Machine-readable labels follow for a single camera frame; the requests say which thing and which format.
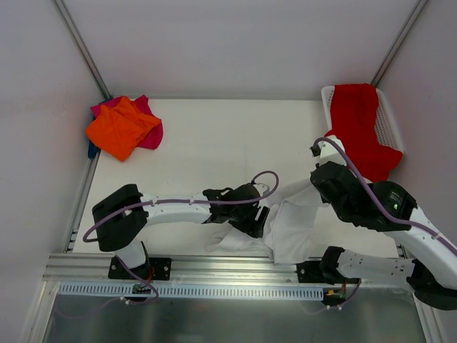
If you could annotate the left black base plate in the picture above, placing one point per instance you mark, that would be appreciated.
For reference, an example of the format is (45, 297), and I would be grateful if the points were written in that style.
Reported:
(157, 268)

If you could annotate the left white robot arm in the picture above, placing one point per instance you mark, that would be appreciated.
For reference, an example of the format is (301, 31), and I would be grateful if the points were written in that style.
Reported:
(120, 217)

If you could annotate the right aluminium corner post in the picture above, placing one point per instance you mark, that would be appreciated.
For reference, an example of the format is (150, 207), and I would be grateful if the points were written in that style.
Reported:
(401, 37)

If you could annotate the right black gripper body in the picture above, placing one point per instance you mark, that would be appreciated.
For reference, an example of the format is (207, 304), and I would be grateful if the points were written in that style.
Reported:
(322, 179)

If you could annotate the pink t shirt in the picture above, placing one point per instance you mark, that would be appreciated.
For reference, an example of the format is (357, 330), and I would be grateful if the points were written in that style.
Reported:
(154, 137)

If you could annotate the white slotted cable duct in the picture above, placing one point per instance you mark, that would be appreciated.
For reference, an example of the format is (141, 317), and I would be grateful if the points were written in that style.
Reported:
(191, 291)

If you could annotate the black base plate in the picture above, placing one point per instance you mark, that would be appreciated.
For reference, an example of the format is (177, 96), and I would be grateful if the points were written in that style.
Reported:
(157, 268)
(314, 272)

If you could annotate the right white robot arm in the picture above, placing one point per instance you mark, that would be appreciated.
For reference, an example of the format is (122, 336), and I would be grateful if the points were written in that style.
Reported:
(386, 207)

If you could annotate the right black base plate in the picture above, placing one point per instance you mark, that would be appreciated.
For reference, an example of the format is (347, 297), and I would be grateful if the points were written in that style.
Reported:
(314, 272)

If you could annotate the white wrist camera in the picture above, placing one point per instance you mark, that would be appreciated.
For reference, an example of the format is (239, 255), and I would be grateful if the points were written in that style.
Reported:
(326, 152)
(262, 189)

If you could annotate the red t shirt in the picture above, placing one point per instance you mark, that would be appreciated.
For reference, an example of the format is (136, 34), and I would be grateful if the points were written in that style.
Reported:
(353, 113)

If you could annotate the orange t shirt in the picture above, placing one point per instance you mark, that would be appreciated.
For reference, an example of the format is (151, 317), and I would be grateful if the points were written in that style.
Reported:
(118, 130)

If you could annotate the white t shirt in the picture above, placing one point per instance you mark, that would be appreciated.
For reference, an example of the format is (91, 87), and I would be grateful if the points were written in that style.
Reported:
(286, 237)

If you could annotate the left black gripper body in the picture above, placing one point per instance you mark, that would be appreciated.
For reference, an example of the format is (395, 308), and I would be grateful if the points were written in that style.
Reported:
(258, 221)

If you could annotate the blue t shirt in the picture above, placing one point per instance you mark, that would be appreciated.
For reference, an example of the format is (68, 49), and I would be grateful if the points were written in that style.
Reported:
(92, 150)

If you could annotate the white plastic basket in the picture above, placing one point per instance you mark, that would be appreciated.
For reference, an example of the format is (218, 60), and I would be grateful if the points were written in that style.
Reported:
(386, 128)

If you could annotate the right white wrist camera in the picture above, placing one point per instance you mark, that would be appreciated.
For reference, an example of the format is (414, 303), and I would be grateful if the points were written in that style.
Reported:
(326, 152)

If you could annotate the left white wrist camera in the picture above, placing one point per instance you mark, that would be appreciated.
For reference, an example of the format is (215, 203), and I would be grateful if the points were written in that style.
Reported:
(262, 189)

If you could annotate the aluminium corner post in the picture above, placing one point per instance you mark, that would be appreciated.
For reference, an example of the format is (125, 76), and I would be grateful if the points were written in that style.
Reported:
(75, 34)
(401, 37)

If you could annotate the left aluminium corner post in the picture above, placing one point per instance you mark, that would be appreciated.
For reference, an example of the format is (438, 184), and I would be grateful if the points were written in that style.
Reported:
(75, 34)

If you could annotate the aluminium mounting rail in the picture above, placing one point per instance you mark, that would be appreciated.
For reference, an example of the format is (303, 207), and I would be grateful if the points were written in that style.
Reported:
(184, 270)

